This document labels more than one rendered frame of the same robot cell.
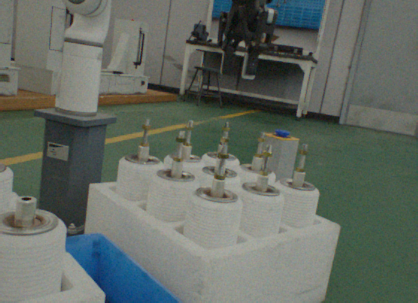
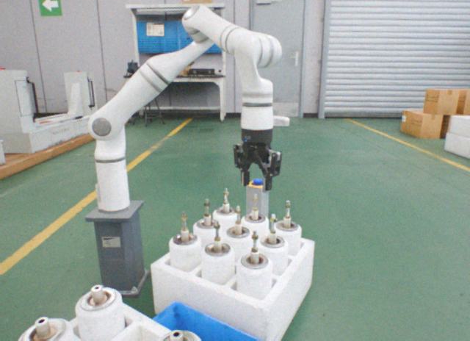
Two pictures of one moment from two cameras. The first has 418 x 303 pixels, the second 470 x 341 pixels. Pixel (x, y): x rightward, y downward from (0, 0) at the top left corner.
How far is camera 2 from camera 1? 0.35 m
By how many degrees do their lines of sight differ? 16
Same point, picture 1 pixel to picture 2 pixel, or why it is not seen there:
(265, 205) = (280, 253)
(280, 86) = (202, 98)
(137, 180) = (189, 256)
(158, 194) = (212, 267)
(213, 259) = (269, 306)
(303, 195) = (294, 234)
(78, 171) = (129, 251)
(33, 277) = not seen: outside the picture
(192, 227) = (247, 286)
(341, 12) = not seen: hidden behind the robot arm
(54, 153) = (108, 244)
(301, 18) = not seen: hidden behind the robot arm
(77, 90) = (115, 195)
